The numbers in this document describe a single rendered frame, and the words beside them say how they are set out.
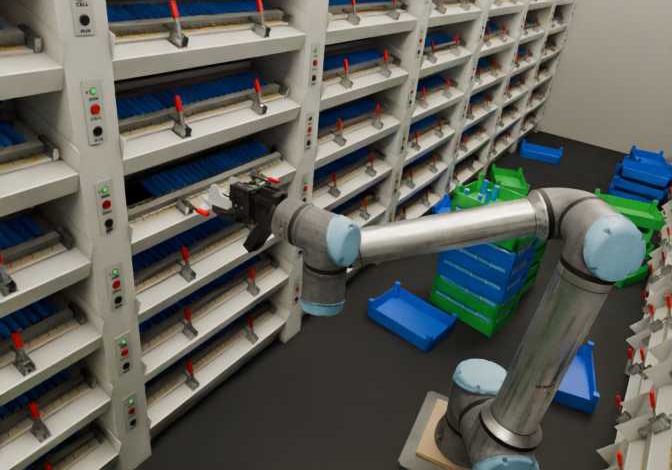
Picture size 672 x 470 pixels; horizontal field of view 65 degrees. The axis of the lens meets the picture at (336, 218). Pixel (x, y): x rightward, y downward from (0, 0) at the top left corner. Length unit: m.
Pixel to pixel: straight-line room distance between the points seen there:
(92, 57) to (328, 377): 1.29
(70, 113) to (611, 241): 1.02
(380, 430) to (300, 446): 0.26
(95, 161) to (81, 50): 0.21
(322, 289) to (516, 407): 0.55
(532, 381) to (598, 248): 0.35
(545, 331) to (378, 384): 0.84
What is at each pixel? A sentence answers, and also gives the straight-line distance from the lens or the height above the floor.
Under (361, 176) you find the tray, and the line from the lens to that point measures 2.11.
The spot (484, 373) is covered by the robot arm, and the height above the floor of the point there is 0.35.
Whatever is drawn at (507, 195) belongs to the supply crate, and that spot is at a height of 0.51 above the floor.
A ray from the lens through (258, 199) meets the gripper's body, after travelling 1.09.
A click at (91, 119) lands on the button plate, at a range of 1.10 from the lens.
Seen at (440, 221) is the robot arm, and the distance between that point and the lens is 1.18.
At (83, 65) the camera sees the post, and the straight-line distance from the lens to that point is 1.07.
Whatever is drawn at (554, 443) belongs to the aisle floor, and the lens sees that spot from 1.96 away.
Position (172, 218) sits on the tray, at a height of 0.71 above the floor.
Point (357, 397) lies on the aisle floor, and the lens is 1.87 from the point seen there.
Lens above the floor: 1.36
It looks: 28 degrees down
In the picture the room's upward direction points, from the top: 6 degrees clockwise
